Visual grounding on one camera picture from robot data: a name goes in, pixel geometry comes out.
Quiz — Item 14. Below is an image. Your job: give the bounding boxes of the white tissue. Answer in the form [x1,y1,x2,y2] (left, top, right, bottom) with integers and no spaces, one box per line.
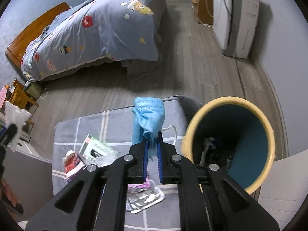
[5,101,32,152]

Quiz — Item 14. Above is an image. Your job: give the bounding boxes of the red white snack wrapper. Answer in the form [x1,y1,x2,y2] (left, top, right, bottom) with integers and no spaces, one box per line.
[63,150,85,179]

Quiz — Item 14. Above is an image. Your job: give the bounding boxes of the pink mask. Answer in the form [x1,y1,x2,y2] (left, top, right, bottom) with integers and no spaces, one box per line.
[126,177,166,214]

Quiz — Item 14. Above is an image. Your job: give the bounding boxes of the green white medicine box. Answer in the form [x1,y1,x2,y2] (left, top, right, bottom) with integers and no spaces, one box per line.
[79,135,118,165]

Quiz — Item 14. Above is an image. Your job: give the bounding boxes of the blue mask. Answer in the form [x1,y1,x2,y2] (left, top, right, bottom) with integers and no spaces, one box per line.
[131,97,177,161]

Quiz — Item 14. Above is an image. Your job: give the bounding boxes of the clear plastic bag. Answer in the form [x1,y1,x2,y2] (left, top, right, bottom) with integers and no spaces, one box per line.
[95,153,121,167]

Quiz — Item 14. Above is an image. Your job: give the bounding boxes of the yellow rimmed teal trash bin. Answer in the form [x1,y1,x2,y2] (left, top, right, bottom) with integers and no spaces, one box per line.
[182,96,276,194]

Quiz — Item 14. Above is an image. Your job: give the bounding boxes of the person's left hand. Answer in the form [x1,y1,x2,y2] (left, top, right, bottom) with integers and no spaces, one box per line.
[1,178,24,217]

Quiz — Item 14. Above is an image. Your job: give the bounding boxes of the wooden chair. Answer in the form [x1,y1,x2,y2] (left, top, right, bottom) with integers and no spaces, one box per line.
[4,78,40,135]

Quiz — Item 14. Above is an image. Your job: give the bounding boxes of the green storage box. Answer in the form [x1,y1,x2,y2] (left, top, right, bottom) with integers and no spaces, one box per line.
[23,81,43,99]

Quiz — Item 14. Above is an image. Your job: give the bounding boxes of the grey plaid blanket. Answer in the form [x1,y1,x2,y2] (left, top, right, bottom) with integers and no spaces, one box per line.
[52,95,202,230]

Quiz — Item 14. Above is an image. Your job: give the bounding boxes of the wooden nightstand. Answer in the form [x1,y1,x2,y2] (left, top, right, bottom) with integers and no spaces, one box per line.
[191,0,213,27]

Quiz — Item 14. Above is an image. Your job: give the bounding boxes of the white air purifier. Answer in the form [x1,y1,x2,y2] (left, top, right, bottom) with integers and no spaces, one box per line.
[213,0,259,59]

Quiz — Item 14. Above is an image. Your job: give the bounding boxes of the wooden bed frame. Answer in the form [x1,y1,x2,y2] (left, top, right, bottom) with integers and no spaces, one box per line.
[5,2,70,70]

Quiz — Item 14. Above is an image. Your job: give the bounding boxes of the black cable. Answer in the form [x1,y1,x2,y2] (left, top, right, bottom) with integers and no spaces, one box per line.
[219,0,246,99]

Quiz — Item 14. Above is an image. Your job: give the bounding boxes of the white cable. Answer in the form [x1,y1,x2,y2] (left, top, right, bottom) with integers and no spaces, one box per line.
[196,0,220,28]

